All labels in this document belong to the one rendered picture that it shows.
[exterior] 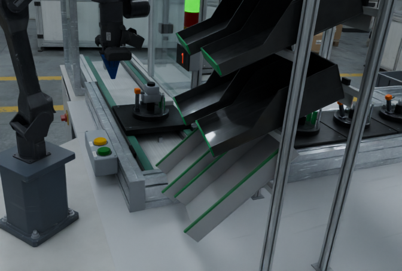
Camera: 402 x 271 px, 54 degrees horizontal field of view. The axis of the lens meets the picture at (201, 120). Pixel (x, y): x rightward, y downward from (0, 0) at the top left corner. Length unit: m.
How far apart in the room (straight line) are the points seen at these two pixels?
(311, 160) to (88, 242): 0.75
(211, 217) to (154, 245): 0.26
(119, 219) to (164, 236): 0.14
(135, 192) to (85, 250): 0.20
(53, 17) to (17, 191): 5.45
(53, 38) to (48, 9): 0.42
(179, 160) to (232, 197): 0.29
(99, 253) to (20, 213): 0.22
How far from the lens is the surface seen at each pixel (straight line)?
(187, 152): 1.05
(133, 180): 1.11
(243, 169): 0.89
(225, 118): 0.86
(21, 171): 0.99
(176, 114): 1.51
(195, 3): 1.35
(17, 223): 1.11
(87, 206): 1.19
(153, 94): 1.45
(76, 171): 1.36
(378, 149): 1.57
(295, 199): 1.28
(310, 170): 1.39
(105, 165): 1.23
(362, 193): 1.41
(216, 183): 0.92
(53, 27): 6.42
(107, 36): 1.04
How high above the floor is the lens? 1.55
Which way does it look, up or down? 23 degrees down
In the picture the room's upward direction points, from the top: 4 degrees clockwise
